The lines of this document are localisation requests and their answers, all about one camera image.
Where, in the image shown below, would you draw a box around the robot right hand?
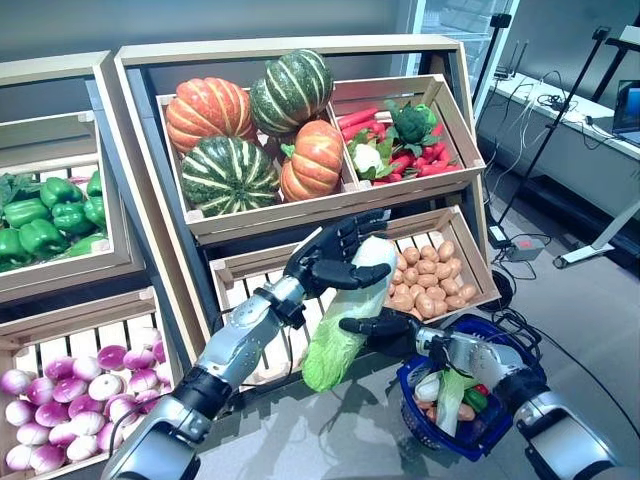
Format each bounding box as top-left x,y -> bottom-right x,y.
338,307 -> 425,360

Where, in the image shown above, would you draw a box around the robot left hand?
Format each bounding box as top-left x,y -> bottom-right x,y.
283,208 -> 394,302

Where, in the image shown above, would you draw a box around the blue plastic shopping basket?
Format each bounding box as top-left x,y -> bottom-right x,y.
396,313 -> 549,464

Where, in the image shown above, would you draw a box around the wooden pumpkin crate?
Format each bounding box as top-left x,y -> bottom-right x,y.
156,88 -> 361,240

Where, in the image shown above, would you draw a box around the wooden cabbage crate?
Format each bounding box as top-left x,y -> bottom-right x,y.
208,234 -> 401,394

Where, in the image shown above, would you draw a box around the small orange pumpkin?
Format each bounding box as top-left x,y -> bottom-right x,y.
279,119 -> 346,203

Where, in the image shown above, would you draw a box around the white cauliflower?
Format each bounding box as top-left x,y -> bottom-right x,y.
347,139 -> 396,181

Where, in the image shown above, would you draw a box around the wooden potato crate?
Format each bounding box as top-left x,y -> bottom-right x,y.
382,204 -> 503,324

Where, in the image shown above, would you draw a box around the green striped pumpkin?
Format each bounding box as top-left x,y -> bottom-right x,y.
248,48 -> 335,137
180,136 -> 281,219

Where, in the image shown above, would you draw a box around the grey box with red button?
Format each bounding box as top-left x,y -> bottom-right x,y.
508,235 -> 546,261

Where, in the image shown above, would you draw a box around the green broccoli head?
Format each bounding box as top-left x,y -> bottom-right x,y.
384,99 -> 440,157

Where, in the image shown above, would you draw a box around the large orange pumpkin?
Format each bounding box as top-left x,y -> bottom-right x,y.
164,77 -> 257,154

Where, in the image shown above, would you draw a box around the wooden carrot crate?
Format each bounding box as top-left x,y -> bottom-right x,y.
329,73 -> 488,195

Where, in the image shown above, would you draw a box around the purple white turnip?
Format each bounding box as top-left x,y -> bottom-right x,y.
128,368 -> 161,394
72,355 -> 104,382
52,377 -> 90,404
96,344 -> 129,371
44,357 -> 76,382
122,348 -> 156,371

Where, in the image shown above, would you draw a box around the wooden pepper crate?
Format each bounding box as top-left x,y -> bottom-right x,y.
0,110 -> 146,304

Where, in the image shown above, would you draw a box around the wooden display shelf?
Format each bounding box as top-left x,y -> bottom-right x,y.
0,49 -> 211,480
113,33 -> 503,401

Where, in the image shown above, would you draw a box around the white desk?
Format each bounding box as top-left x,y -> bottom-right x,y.
487,72 -> 640,271

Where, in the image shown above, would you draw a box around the white topped turnip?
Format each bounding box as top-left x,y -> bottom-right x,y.
87,373 -> 124,401

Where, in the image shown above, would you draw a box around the wooden turnip crate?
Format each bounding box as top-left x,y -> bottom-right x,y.
0,287 -> 186,480

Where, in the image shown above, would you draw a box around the black tripod stand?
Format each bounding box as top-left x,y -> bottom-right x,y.
497,27 -> 611,226

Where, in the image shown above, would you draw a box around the router with antennas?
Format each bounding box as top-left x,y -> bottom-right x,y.
494,39 -> 531,82

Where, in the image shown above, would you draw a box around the black light stand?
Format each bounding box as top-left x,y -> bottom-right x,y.
472,13 -> 514,111

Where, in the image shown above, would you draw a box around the dark leafy greens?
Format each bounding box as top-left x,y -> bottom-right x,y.
0,172 -> 44,201

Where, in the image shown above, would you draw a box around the open laptop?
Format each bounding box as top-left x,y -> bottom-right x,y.
612,79 -> 640,147

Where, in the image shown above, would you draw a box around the black framed stand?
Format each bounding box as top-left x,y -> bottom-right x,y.
589,12 -> 640,104

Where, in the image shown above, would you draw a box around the black cable coil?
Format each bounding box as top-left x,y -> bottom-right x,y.
491,271 -> 517,307

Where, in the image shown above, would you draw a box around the black floor cable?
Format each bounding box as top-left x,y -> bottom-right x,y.
529,324 -> 640,401

